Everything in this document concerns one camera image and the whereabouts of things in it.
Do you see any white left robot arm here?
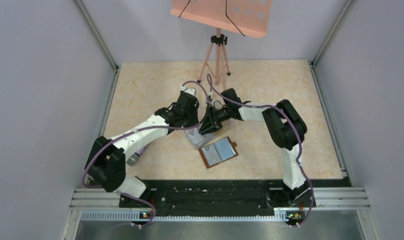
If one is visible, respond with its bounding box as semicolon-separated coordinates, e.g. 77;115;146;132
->
84;88;199;207

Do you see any brown leather card holder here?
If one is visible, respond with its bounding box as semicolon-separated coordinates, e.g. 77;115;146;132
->
198;137;239;169

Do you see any clear plastic card box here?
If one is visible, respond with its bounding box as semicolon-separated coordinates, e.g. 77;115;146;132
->
184;120;231;150

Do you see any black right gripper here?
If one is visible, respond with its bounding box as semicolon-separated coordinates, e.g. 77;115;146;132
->
199;105;232;136

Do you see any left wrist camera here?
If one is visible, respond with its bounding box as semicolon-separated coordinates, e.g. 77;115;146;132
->
180;85;197;96

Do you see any silver vip card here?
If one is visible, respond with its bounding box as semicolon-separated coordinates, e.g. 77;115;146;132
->
186;128;204;148
202;145;221;166

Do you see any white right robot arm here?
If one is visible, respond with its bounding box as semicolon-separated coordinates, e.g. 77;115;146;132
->
199;88;308;206

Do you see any purple glitter microphone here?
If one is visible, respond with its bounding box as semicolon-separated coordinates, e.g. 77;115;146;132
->
126;146;147;166

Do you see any pink music stand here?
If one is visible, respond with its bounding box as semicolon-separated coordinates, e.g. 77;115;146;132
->
170;0;272;90

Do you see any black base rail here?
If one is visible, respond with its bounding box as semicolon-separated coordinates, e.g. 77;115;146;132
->
118;179;317;219

